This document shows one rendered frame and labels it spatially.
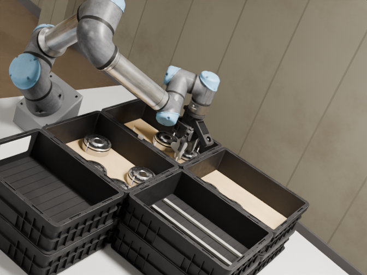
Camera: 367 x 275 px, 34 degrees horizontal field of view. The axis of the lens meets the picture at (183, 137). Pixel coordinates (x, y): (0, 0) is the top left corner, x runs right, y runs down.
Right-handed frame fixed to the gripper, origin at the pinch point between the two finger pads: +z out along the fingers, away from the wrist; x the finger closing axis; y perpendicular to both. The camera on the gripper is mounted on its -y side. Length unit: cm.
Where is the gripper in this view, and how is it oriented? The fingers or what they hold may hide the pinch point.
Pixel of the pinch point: (183, 157)
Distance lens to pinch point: 231.6
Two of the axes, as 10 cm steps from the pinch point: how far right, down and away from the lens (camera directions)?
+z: -3.3, 8.2, 4.7
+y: -7.0, -5.4, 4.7
